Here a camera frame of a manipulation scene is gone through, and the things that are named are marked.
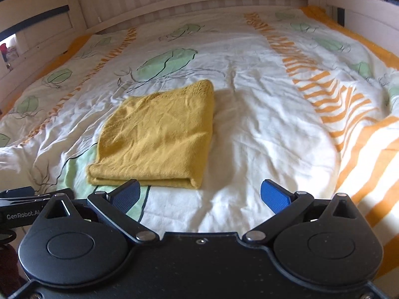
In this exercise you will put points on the leaf printed duvet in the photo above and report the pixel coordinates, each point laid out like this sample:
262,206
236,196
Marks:
265,115

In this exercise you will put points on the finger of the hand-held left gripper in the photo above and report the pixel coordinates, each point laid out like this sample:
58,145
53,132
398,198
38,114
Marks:
15,192

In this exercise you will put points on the yellow knit sweater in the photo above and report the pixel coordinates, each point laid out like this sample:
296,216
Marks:
156,130

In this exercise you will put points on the white wooden bed frame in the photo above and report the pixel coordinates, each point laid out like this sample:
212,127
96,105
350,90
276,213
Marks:
187,0

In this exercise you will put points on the red cloth clutter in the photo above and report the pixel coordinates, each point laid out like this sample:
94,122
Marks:
5,54

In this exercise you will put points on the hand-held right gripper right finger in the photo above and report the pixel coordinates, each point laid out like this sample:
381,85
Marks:
276,197

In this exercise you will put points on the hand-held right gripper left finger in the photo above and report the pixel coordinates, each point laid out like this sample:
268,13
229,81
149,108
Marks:
127,196

